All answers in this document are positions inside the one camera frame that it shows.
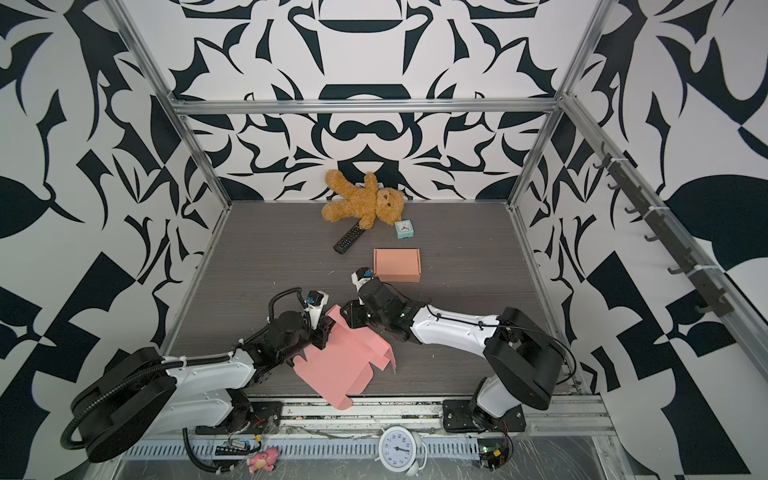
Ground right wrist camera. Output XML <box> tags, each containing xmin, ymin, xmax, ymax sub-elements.
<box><xmin>351</xmin><ymin>267</ymin><xmax>374</xmax><ymax>291</ymax></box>

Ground circuit board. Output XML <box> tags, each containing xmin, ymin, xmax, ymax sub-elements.
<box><xmin>479</xmin><ymin>436</ymin><xmax>514</xmax><ymax>471</ymax></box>
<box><xmin>215</xmin><ymin>436</ymin><xmax>262</xmax><ymax>457</ymax></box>

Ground black remote control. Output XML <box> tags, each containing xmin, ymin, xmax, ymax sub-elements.
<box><xmin>333</xmin><ymin>222</ymin><xmax>366</xmax><ymax>255</ymax></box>

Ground pink cardboard box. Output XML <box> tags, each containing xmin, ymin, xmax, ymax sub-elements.
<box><xmin>293</xmin><ymin>305</ymin><xmax>396</xmax><ymax>410</ymax></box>

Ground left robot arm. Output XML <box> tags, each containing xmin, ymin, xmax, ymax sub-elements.
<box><xmin>60</xmin><ymin>311</ymin><xmax>335</xmax><ymax>463</ymax></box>

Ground white round analog clock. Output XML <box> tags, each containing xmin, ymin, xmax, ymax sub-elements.
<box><xmin>376</xmin><ymin>426</ymin><xmax>428</xmax><ymax>477</ymax></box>

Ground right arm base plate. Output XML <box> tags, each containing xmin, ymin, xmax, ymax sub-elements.
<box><xmin>442</xmin><ymin>399</ymin><xmax>527</xmax><ymax>433</ymax></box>

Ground wall hook rack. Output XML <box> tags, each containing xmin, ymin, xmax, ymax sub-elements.
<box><xmin>595</xmin><ymin>153</ymin><xmax>735</xmax><ymax>317</ymax></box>

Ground small teal alarm clock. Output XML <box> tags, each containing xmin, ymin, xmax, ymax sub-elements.
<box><xmin>394</xmin><ymin>220</ymin><xmax>415</xmax><ymax>239</ymax></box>

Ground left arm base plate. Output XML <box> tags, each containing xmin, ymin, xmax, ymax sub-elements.
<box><xmin>194</xmin><ymin>401</ymin><xmax>283</xmax><ymax>435</ymax></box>

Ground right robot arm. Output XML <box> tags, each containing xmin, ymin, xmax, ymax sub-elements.
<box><xmin>342</xmin><ymin>274</ymin><xmax>569</xmax><ymax>419</ymax></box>

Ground left circuit board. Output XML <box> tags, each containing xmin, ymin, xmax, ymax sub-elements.
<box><xmin>215</xmin><ymin>436</ymin><xmax>262</xmax><ymax>457</ymax></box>

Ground right circuit board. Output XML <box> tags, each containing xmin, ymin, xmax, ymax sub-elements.
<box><xmin>479</xmin><ymin>436</ymin><xmax>514</xmax><ymax>471</ymax></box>

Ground salmon cardboard box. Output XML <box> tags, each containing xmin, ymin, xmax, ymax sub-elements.
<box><xmin>374</xmin><ymin>249</ymin><xmax>422</xmax><ymax>283</ymax></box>

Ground brown teddy bear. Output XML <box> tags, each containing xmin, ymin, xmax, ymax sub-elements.
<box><xmin>321</xmin><ymin>170</ymin><xmax>406</xmax><ymax>230</ymax></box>

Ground small pink toy figure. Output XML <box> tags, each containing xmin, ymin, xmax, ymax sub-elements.
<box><xmin>247</xmin><ymin>447</ymin><xmax>280</xmax><ymax>474</ymax></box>

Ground black corrugated cable hose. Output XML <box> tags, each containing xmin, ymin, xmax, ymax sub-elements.
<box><xmin>59</xmin><ymin>287</ymin><xmax>308</xmax><ymax>474</ymax></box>

